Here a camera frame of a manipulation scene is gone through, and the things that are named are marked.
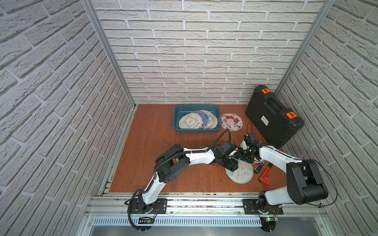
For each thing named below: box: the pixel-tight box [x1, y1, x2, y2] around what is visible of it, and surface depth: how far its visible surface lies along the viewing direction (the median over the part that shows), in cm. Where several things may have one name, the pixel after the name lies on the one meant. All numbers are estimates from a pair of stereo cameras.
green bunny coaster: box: [224, 157, 254, 185], surface depth 86 cm
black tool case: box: [245, 85, 305, 148], surface depth 89 cm
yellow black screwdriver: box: [253, 163, 264, 175], surface depth 87 cm
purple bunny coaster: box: [191, 110, 210, 130], surface depth 109 cm
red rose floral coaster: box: [220, 113, 244, 132], surface depth 112 cm
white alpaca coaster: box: [178, 112, 203, 130], surface depth 109 cm
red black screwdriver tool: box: [258, 162, 274, 186], surface depth 83 cm
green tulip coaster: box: [202, 109, 219, 130], surface depth 111 cm
